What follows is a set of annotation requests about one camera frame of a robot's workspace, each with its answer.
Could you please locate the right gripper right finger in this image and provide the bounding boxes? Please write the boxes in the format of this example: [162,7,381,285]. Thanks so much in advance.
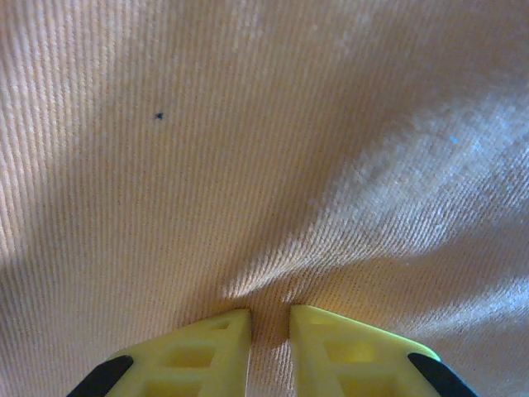
[288,304,483,397]

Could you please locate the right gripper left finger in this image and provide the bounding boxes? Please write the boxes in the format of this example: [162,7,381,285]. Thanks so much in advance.
[65,308,254,397]

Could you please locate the orange trousers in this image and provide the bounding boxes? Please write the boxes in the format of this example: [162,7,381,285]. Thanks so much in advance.
[0,0,529,397]

